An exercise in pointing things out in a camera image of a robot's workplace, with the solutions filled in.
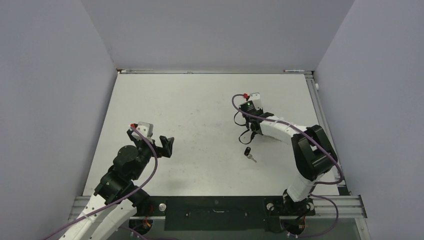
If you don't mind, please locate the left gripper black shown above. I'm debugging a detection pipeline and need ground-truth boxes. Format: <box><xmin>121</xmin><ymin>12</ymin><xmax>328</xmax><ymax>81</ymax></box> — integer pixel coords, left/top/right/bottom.
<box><xmin>128</xmin><ymin>130</ymin><xmax>173</xmax><ymax>180</ymax></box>

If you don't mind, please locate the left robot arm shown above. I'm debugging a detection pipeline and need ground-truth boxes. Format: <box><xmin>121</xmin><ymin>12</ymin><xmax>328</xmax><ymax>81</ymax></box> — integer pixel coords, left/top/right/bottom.
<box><xmin>60</xmin><ymin>122</ymin><xmax>175</xmax><ymax>240</ymax></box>

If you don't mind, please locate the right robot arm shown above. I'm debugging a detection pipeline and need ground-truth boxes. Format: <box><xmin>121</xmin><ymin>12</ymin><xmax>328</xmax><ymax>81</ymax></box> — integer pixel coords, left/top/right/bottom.
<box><xmin>236</xmin><ymin>100</ymin><xmax>341</xmax><ymax>214</ymax></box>

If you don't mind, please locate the black-headed key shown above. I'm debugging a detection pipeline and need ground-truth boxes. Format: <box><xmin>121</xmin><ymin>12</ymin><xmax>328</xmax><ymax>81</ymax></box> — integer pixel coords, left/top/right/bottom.
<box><xmin>244</xmin><ymin>147</ymin><xmax>257</xmax><ymax>163</ymax></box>

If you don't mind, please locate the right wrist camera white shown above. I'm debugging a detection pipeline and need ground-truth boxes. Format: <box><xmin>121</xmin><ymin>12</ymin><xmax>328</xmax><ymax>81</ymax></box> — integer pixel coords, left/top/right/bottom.
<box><xmin>249</xmin><ymin>92</ymin><xmax>263</xmax><ymax>110</ymax></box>

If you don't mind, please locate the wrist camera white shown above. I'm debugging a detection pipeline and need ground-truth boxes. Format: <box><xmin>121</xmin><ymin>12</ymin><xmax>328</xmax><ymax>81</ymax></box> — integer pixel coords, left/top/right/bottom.
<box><xmin>136</xmin><ymin>121</ymin><xmax>154</xmax><ymax>138</ymax></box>
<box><xmin>249</xmin><ymin>92</ymin><xmax>263</xmax><ymax>110</ymax></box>

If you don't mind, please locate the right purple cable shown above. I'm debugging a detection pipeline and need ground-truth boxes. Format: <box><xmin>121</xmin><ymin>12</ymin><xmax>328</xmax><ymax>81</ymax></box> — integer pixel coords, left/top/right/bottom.
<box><xmin>231</xmin><ymin>93</ymin><xmax>345</xmax><ymax>239</ymax></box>

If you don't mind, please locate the purple cable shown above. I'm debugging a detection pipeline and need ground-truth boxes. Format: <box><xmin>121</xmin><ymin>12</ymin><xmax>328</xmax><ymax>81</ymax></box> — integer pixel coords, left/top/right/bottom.
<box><xmin>231</xmin><ymin>93</ymin><xmax>345</xmax><ymax>239</ymax></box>
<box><xmin>43</xmin><ymin>125</ymin><xmax>159</xmax><ymax>240</ymax></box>

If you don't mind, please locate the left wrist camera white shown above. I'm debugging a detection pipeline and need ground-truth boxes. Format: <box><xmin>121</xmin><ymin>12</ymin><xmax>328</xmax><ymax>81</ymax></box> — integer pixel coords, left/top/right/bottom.
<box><xmin>136</xmin><ymin>121</ymin><xmax>154</xmax><ymax>138</ymax></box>

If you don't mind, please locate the black thin cable right arm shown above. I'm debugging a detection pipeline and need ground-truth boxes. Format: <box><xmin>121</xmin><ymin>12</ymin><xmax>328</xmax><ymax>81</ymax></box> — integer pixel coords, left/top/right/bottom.
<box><xmin>233</xmin><ymin>110</ymin><xmax>258</xmax><ymax>146</ymax></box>

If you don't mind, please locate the aluminium frame rail right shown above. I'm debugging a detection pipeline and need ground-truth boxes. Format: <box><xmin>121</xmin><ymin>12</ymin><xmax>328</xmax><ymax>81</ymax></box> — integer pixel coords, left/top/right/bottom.
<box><xmin>304</xmin><ymin>72</ymin><xmax>333</xmax><ymax>142</ymax></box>

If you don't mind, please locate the aluminium frame rail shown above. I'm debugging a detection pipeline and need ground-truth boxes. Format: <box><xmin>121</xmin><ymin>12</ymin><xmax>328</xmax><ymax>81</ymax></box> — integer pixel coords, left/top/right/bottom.
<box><xmin>117</xmin><ymin>69</ymin><xmax>314</xmax><ymax>75</ymax></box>
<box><xmin>304</xmin><ymin>72</ymin><xmax>333</xmax><ymax>142</ymax></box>

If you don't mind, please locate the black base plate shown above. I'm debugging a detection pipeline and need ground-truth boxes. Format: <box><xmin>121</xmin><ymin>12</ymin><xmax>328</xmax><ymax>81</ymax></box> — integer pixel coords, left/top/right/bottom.
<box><xmin>129</xmin><ymin>195</ymin><xmax>316</xmax><ymax>234</ymax></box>

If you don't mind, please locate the aluminium frame rail back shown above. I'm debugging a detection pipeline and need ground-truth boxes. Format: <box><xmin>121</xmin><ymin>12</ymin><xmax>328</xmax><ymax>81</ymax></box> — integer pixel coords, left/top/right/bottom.
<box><xmin>117</xmin><ymin>69</ymin><xmax>314</xmax><ymax>75</ymax></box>

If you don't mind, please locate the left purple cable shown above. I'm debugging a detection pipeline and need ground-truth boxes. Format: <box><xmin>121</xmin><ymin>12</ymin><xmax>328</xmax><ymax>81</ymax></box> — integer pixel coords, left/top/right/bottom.
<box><xmin>43</xmin><ymin>125</ymin><xmax>159</xmax><ymax>240</ymax></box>

